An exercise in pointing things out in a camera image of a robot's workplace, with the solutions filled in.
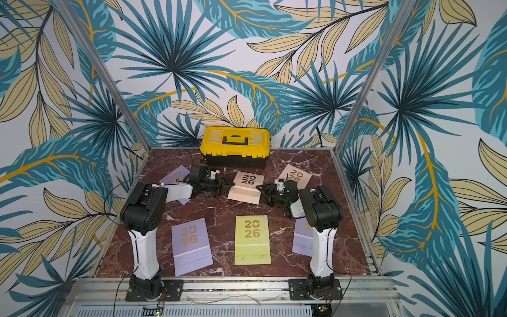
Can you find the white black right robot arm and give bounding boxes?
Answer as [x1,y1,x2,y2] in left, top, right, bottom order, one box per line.
[256,179,343,292]

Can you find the purple calendar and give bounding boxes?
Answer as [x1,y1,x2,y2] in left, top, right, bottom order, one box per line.
[160,165,193,205]
[172,218,213,277]
[292,218,313,257]

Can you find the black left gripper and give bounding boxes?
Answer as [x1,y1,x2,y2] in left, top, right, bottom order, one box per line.
[200,173,236,198]

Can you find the green desk calendar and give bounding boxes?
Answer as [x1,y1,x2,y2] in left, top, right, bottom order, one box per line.
[234,215,271,265]

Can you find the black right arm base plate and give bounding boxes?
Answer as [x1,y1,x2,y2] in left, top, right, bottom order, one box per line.
[288,276,343,301]

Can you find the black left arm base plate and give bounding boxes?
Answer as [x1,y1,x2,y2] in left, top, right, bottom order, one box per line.
[125,279,184,302]

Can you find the yellow black toolbox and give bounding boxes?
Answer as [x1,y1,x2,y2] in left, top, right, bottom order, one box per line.
[200,127,271,169]

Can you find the pink calendar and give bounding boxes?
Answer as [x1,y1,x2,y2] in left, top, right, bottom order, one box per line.
[279,165,312,190]
[227,172,265,205]

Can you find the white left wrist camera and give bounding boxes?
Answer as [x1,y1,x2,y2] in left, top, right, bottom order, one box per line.
[209,170,220,180]

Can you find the aluminium front rail frame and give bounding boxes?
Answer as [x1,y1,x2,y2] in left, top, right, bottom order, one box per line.
[59,276,407,316]

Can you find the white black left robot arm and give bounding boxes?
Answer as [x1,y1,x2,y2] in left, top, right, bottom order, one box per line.
[120,162,235,297]

